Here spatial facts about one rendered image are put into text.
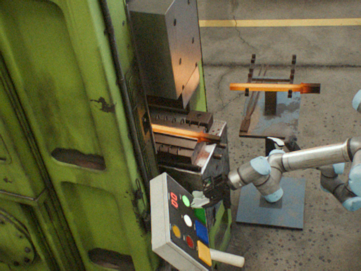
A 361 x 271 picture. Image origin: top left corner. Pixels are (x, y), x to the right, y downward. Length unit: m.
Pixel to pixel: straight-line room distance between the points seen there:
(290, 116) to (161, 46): 1.15
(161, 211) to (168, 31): 0.67
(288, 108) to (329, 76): 1.51
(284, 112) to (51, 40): 1.47
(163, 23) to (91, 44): 0.30
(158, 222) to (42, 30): 0.81
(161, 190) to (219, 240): 1.17
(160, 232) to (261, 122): 1.19
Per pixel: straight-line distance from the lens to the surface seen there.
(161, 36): 2.17
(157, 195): 2.23
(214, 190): 2.23
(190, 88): 2.47
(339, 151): 2.20
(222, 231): 3.38
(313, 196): 3.75
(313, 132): 4.16
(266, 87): 2.89
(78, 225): 2.91
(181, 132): 2.72
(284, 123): 3.08
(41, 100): 2.39
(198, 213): 2.35
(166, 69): 2.26
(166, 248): 2.09
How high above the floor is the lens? 2.85
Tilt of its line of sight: 43 degrees down
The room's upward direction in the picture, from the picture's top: 9 degrees counter-clockwise
